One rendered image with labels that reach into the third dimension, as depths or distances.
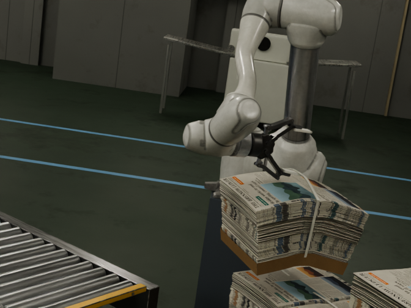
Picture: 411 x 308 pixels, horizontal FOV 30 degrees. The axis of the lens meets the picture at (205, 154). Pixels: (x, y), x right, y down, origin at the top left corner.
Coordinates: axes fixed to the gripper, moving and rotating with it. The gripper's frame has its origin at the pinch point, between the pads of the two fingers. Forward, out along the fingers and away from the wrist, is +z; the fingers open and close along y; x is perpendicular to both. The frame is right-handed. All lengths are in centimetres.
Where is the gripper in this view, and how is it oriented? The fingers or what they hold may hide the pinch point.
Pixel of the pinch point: (301, 151)
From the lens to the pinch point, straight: 250.2
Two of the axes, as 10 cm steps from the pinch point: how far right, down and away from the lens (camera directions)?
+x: 3.8, 2.8, -8.8
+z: 9.0, 1.1, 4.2
